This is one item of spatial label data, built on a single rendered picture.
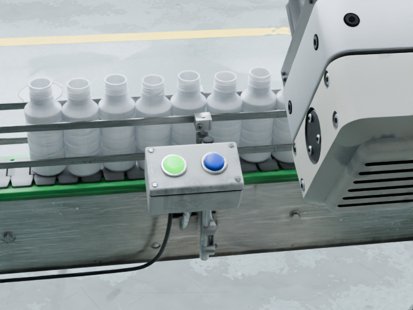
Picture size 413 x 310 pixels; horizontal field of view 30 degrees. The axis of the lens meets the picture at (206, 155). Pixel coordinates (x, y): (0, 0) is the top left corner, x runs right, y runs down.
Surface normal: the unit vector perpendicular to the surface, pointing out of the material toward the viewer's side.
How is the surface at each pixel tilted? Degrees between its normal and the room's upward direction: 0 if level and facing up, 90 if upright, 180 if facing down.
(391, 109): 30
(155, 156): 20
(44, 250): 90
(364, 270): 0
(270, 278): 0
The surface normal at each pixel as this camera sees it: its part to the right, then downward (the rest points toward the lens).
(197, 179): 0.07, -0.59
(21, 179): 0.03, -0.83
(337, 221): 0.15, 0.56
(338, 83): -0.72, -0.22
